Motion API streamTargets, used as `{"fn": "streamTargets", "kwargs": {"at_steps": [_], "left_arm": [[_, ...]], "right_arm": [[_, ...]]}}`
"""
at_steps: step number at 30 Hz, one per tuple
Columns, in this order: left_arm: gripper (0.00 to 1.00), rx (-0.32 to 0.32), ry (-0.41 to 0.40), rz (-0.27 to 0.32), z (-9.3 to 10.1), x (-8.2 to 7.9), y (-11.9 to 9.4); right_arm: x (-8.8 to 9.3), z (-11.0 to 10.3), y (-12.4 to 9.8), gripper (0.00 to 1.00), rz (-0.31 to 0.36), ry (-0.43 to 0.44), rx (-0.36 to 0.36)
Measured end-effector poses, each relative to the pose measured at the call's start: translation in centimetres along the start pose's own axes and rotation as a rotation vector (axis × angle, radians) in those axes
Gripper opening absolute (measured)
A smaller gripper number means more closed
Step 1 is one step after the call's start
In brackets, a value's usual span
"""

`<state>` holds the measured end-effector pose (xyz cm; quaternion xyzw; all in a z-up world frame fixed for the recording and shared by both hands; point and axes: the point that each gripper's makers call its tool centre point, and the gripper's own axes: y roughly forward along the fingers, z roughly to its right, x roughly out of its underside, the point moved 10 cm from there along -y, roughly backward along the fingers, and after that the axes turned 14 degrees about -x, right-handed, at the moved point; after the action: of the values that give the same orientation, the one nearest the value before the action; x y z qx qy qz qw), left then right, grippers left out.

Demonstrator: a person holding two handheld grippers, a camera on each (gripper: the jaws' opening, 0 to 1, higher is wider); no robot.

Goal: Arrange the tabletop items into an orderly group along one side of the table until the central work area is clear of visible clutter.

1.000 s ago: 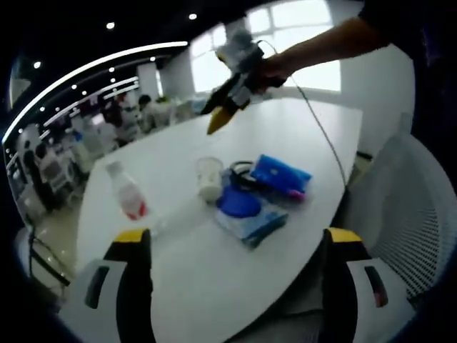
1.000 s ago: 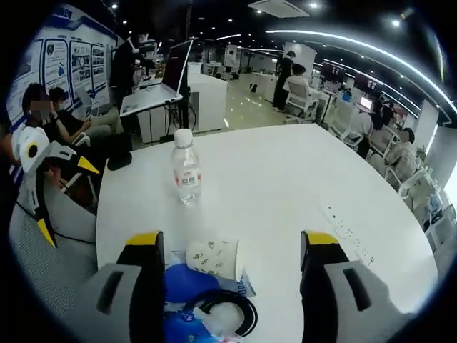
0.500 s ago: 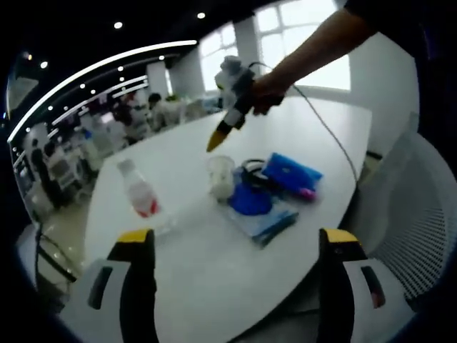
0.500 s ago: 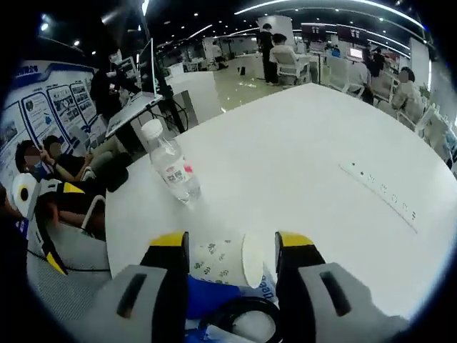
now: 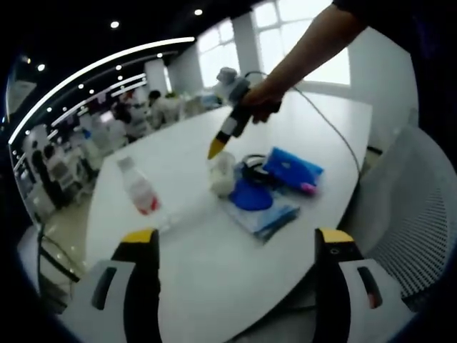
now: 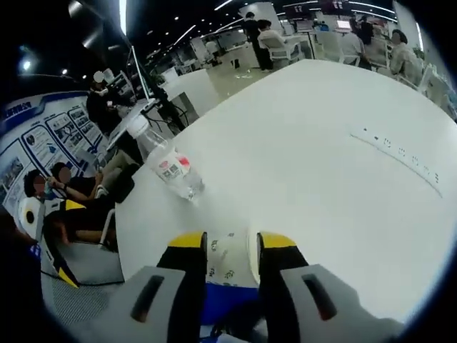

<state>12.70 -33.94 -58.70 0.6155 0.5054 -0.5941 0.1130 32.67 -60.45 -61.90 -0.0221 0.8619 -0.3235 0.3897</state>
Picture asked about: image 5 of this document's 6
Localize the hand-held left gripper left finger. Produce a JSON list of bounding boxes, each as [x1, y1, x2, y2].
[[62, 228, 161, 343]]

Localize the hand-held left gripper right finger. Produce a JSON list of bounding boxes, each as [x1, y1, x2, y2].
[[313, 227, 417, 343]]

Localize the white paper cup green print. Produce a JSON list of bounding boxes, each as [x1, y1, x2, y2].
[[209, 151, 237, 198]]

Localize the black cable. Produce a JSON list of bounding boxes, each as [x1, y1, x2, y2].
[[240, 153, 278, 184]]

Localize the blue floral tissue pack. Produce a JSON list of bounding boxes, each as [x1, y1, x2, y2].
[[262, 146, 325, 197]]

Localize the clear plastic bottle red label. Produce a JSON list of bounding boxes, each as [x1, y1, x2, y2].
[[116, 156, 173, 230]]

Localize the person's right hand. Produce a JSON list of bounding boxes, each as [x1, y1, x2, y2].
[[240, 79, 287, 125]]

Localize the bright window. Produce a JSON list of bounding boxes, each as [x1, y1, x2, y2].
[[198, 19, 241, 89], [253, 0, 351, 86]]

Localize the white table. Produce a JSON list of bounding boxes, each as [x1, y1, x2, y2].
[[85, 91, 374, 334]]

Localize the grey mesh office chair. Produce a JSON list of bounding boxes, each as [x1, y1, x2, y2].
[[278, 124, 455, 343]]

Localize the curved ceiling light strip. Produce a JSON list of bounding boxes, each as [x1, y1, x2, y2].
[[9, 36, 196, 144]]

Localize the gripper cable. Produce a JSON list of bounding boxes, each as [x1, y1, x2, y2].
[[244, 70, 362, 174]]

